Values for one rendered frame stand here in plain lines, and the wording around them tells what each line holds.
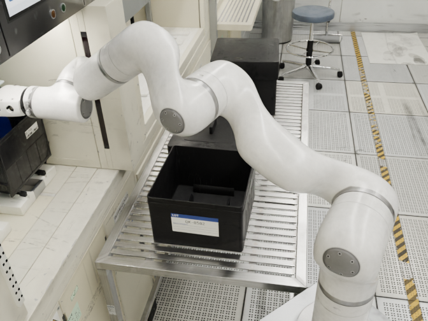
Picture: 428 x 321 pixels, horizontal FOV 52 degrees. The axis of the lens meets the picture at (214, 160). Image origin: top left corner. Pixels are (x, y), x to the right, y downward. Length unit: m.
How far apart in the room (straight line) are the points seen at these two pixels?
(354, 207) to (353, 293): 0.20
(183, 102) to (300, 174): 0.25
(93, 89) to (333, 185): 0.56
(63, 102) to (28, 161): 0.30
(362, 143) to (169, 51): 2.56
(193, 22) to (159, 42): 1.87
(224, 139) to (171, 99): 0.82
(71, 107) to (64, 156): 0.42
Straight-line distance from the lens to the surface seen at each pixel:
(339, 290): 0.96
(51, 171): 1.51
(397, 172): 3.06
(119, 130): 1.40
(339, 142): 3.27
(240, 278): 1.25
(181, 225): 1.28
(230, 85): 0.88
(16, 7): 0.99
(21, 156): 1.37
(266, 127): 0.84
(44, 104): 1.19
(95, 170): 1.51
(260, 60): 1.87
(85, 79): 1.03
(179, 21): 2.76
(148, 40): 0.88
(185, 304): 2.16
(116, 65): 0.94
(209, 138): 1.62
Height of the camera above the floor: 1.71
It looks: 35 degrees down
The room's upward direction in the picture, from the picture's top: 2 degrees counter-clockwise
